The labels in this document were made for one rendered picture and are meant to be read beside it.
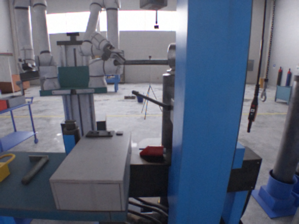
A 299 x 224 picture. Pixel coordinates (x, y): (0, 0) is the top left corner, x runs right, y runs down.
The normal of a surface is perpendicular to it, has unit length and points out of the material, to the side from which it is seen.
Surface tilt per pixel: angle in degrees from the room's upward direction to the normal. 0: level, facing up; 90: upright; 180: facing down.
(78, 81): 90
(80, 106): 90
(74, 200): 90
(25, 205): 0
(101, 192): 90
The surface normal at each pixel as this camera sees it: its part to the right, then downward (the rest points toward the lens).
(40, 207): 0.00, -0.96
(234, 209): 0.04, 0.27
